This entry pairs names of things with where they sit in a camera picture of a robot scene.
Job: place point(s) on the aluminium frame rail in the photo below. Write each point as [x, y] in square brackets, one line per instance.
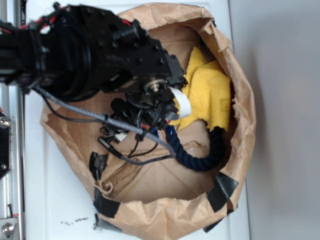
[12, 185]

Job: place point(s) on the brown paper bag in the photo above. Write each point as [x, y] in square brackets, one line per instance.
[167, 201]

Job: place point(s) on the black bracket with bolts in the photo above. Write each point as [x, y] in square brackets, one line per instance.
[5, 128]

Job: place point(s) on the black tape inside bag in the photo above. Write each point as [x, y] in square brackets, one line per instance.
[97, 164]

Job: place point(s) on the metal corner bracket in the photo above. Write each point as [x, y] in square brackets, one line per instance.
[9, 229]

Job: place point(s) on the black tape lower left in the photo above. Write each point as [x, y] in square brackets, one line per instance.
[105, 208]

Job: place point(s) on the white label tag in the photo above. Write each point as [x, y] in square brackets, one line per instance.
[185, 108]

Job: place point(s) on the yellow microfiber cloth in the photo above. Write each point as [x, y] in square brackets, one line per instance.
[208, 90]

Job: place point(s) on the black tape lower right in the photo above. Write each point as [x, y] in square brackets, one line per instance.
[223, 188]

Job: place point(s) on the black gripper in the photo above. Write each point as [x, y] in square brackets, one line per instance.
[134, 63]

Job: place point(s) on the brown wood piece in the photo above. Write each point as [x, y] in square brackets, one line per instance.
[113, 181]

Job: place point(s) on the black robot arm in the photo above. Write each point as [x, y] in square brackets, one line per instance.
[78, 51]

